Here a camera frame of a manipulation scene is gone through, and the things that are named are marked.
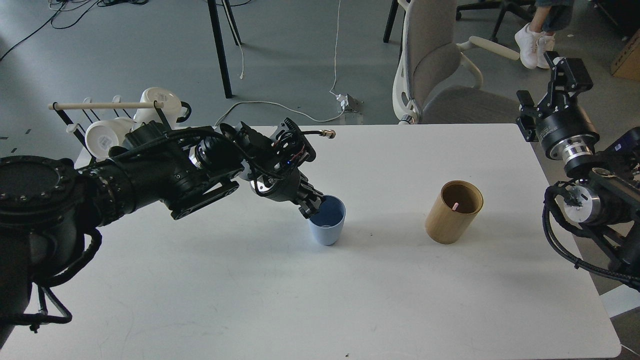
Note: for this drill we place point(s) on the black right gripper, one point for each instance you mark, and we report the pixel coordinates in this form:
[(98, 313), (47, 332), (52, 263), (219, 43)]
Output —
[(558, 123)]

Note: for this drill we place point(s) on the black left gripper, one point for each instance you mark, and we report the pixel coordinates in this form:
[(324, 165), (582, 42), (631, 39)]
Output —
[(286, 182)]

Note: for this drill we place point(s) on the light blue plastic cup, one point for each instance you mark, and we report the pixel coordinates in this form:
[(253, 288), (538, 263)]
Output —
[(327, 224)]

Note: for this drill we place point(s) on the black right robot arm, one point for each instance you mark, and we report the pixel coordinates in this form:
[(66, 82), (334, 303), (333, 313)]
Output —
[(600, 199)]

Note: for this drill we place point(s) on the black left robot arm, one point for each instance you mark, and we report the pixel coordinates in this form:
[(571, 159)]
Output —
[(51, 212)]

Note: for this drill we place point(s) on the white sneaker right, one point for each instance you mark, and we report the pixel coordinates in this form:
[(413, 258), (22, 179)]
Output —
[(544, 43)]

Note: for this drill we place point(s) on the white sneaker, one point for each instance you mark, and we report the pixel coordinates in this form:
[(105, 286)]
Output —
[(527, 41), (544, 43)]

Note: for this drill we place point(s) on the white sneaker left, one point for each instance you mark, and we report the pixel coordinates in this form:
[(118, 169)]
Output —
[(527, 41)]

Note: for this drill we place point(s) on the cardboard box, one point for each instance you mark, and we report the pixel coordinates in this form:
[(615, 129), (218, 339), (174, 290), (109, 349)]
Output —
[(627, 63)]

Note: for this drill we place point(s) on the grey white office chair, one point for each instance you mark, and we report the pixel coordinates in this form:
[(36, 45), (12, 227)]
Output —
[(428, 57)]

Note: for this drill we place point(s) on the bamboo cylindrical holder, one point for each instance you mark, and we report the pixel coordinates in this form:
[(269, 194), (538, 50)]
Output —
[(446, 226)]

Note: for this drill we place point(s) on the white mug on rack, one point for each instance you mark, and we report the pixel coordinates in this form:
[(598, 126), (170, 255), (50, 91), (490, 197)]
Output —
[(102, 135)]

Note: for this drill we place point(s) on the black table leg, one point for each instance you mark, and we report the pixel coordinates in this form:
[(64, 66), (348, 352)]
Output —
[(219, 48)]

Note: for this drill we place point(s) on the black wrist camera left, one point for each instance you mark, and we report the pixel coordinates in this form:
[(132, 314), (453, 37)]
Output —
[(253, 146)]

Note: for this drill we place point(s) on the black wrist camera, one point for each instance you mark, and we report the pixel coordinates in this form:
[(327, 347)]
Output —
[(253, 146), (625, 150)]

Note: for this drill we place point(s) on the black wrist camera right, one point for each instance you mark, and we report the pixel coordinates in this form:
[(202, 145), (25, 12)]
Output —
[(625, 150)]

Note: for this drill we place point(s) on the black wire cup rack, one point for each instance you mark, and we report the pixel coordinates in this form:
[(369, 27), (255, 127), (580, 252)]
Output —
[(79, 116)]

